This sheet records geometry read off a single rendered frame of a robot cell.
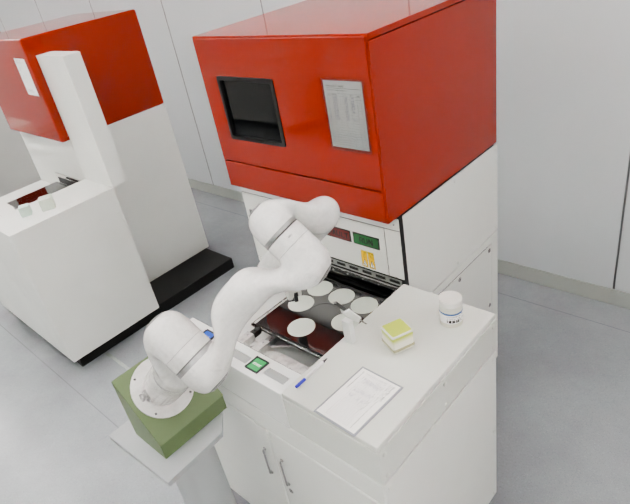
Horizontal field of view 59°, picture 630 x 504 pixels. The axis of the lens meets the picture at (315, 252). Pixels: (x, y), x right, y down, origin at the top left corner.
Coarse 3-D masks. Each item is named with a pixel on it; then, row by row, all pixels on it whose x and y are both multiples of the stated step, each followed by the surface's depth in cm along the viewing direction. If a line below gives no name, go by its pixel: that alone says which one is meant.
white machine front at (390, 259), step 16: (256, 192) 230; (336, 224) 205; (352, 224) 199; (368, 224) 194; (384, 224) 188; (400, 224) 185; (256, 240) 248; (336, 240) 210; (352, 240) 204; (384, 240) 192; (400, 240) 187; (336, 256) 215; (352, 256) 208; (384, 256) 196; (400, 256) 191; (384, 272) 200; (400, 272) 194; (368, 288) 213
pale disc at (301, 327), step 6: (300, 318) 199; (306, 318) 198; (294, 324) 197; (300, 324) 196; (306, 324) 196; (312, 324) 195; (288, 330) 194; (294, 330) 194; (300, 330) 193; (306, 330) 193; (312, 330) 192; (300, 336) 191
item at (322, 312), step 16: (336, 288) 211; (352, 288) 210; (320, 304) 205; (272, 320) 201; (288, 320) 200; (320, 320) 196; (288, 336) 192; (304, 336) 190; (320, 336) 189; (336, 336) 187; (320, 352) 182
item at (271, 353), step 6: (270, 348) 191; (264, 354) 189; (270, 354) 188; (276, 354) 188; (282, 354) 187; (276, 360) 185; (282, 360) 184; (288, 360) 184; (294, 360) 184; (288, 366) 182; (294, 366) 181; (300, 366) 181; (306, 366) 180; (300, 372) 178
